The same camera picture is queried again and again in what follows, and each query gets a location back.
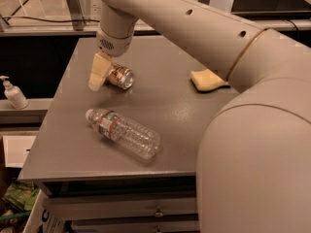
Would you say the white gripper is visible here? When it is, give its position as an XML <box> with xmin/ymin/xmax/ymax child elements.
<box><xmin>88</xmin><ymin>25</ymin><xmax>134</xmax><ymax>91</ymax></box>

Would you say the orange soda can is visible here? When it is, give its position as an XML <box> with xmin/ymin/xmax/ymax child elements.
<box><xmin>107</xmin><ymin>63</ymin><xmax>134</xmax><ymax>90</ymax></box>

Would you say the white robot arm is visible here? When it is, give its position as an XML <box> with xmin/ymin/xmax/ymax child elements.
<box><xmin>97</xmin><ymin>0</ymin><xmax>311</xmax><ymax>233</ymax></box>

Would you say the clear plastic water bottle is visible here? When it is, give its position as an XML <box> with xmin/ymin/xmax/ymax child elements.
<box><xmin>86</xmin><ymin>109</ymin><xmax>160</xmax><ymax>160</ymax></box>

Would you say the white pump dispenser bottle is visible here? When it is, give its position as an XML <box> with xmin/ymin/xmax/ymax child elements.
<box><xmin>0</xmin><ymin>76</ymin><xmax>28</xmax><ymax>110</ymax></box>

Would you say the yellow sponge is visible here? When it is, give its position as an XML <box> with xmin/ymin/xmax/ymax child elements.
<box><xmin>190</xmin><ymin>69</ymin><xmax>228</xmax><ymax>92</ymax></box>

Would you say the grey drawer cabinet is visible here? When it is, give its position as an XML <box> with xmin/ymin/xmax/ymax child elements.
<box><xmin>19</xmin><ymin>36</ymin><xmax>237</xmax><ymax>233</ymax></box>

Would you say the green snack bag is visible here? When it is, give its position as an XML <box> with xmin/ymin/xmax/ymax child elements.
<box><xmin>2</xmin><ymin>181</ymin><xmax>39</xmax><ymax>212</ymax></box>

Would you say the white cardboard box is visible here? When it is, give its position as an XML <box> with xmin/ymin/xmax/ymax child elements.
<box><xmin>22</xmin><ymin>191</ymin><xmax>64</xmax><ymax>233</ymax></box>

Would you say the metal railing frame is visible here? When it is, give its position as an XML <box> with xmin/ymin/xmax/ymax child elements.
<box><xmin>0</xmin><ymin>0</ymin><xmax>311</xmax><ymax>33</ymax></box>

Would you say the black cable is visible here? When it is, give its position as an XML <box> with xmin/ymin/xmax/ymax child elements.
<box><xmin>0</xmin><ymin>15</ymin><xmax>101</xmax><ymax>24</ymax></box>

